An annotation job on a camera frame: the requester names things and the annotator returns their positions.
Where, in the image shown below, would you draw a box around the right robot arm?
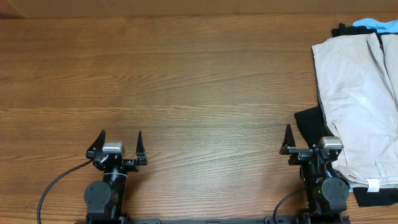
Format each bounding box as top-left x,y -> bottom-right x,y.
272,124 -> 350,224

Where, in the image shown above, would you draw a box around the beige shorts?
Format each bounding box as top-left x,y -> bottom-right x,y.
312,34 -> 397,192

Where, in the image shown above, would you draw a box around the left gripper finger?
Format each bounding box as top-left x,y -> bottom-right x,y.
136,131 -> 146,157
87,129 -> 106,152

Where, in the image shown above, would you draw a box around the light blue garment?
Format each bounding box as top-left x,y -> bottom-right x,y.
353,18 -> 398,34

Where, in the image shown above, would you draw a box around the black garment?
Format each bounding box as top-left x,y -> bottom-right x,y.
294,23 -> 397,207

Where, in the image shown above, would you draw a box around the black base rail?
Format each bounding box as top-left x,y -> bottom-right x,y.
74,215 -> 351,224

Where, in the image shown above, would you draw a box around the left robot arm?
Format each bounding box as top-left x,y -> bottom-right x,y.
84,130 -> 147,223

